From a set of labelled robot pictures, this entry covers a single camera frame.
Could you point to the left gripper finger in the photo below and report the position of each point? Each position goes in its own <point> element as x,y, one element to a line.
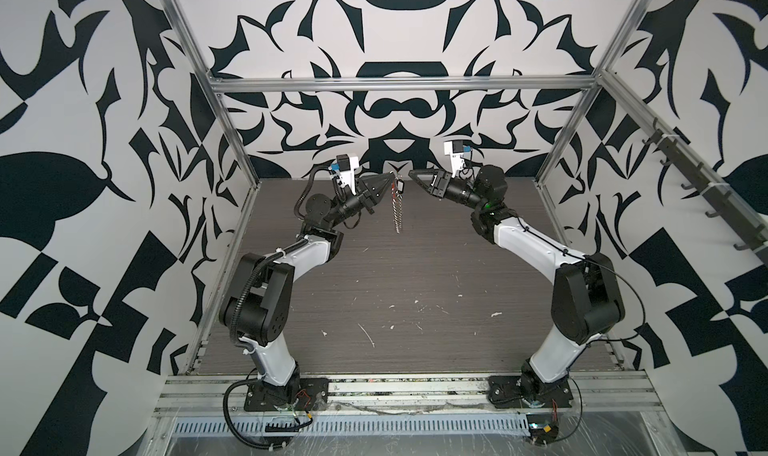
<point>377,196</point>
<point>378,181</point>

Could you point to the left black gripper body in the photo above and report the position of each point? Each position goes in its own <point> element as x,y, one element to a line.
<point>363,197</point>

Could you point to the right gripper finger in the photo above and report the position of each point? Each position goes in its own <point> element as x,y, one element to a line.
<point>428,184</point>
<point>425,175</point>

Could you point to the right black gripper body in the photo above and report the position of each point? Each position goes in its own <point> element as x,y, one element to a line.
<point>447,180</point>

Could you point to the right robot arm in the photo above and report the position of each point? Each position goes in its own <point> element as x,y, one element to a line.
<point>586,296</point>

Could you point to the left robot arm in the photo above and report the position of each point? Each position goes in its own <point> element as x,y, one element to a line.
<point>256,307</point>

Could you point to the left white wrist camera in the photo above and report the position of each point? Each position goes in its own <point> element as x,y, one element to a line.
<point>343,169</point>

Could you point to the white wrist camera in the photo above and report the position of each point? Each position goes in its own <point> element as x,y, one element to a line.
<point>458,153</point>
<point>343,169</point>

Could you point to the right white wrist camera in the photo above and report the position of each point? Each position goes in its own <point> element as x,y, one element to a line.
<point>458,153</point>

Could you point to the aluminium frame crossbar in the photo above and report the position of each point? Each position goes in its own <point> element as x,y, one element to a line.
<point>401,83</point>

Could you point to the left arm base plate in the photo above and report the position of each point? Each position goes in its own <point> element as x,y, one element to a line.
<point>299,394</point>

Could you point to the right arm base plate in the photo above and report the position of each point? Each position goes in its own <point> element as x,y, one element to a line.
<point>526,391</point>

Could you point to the white slotted cable duct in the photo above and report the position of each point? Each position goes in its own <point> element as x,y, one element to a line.
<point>363,425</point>

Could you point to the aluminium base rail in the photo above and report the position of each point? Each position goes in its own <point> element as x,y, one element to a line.
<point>597,390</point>

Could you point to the black wall hook rack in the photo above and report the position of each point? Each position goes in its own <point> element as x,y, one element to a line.
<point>700,179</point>

